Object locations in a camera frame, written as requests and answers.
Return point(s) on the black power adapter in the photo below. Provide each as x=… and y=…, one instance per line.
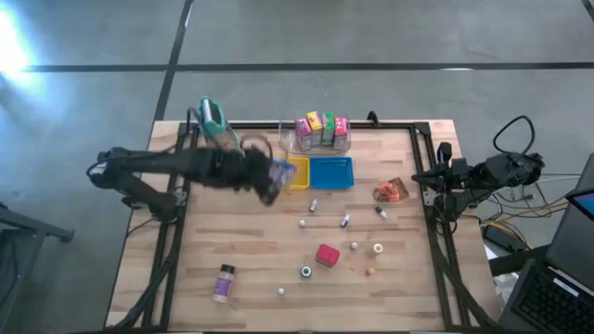
x=499, y=237

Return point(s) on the orange taco seasoning packet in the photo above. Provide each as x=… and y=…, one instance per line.
x=389, y=192

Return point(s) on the small orange dropper bottle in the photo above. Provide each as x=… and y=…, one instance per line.
x=370, y=271

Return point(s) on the small black ball right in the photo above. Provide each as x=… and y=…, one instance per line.
x=344, y=221

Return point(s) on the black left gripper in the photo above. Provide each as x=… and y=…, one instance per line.
x=257, y=171

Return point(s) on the clear plastic bin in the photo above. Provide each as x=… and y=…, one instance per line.
x=285, y=144

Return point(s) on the black bottle with white cap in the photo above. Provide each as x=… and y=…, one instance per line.
x=306, y=271

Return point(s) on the red-lidded smoked paprika tin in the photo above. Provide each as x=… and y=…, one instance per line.
x=327, y=255

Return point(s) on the spice jar with purple label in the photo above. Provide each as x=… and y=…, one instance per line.
x=223, y=285

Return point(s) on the blue mini cereal box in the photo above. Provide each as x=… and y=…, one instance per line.
x=284, y=172

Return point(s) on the green mini cereal box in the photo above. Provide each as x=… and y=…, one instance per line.
x=328, y=130

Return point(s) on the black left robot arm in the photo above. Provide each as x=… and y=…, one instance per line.
x=153, y=162

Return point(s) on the white paper sheet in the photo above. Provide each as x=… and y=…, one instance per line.
x=503, y=285

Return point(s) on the laptop with blue screen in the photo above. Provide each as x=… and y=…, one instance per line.
x=585, y=204

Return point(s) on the blue plastic basket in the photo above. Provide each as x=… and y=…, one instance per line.
x=331, y=173

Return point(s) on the grey open laptop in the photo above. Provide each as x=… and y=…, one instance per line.
x=547, y=297

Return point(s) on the red mini cereal box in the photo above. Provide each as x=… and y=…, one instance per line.
x=341, y=132

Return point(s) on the black side desk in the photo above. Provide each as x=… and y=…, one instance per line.
x=28, y=227

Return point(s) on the yellow mini cereal box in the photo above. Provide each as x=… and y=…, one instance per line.
x=314, y=125

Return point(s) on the yellow plastic basket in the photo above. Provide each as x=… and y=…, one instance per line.
x=300, y=174

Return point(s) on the yellow food colouring bottle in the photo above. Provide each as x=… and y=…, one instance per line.
x=378, y=248

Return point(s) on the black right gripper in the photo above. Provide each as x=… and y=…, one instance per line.
x=452, y=176

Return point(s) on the pink mini cereal box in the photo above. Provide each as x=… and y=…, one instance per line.
x=303, y=134

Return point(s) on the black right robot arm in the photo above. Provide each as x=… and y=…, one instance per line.
x=501, y=171

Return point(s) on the black aluminium table frame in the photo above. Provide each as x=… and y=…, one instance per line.
x=260, y=125

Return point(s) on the black stand bar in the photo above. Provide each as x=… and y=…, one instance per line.
x=515, y=262

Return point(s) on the small black clamp mount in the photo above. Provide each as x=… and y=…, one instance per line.
x=372, y=118

